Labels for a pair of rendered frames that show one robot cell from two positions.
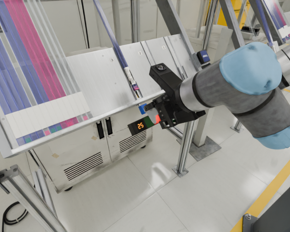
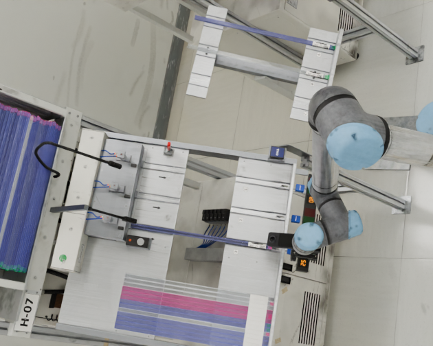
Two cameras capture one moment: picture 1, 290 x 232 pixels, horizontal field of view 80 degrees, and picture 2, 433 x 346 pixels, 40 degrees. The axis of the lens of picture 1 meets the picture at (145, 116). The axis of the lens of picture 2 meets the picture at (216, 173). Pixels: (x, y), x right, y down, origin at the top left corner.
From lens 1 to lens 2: 1.50 m
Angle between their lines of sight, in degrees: 15
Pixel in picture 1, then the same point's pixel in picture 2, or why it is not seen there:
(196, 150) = not seen: hidden behind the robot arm
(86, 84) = (246, 285)
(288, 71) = (326, 191)
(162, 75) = (278, 244)
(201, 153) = not seen: hidden behind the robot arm
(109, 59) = (234, 253)
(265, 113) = (333, 239)
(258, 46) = (300, 235)
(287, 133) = (352, 232)
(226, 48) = (280, 86)
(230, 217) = not seen: outside the picture
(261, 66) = (308, 241)
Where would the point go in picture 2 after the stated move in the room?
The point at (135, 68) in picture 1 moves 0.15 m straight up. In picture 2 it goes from (252, 234) to (219, 224)
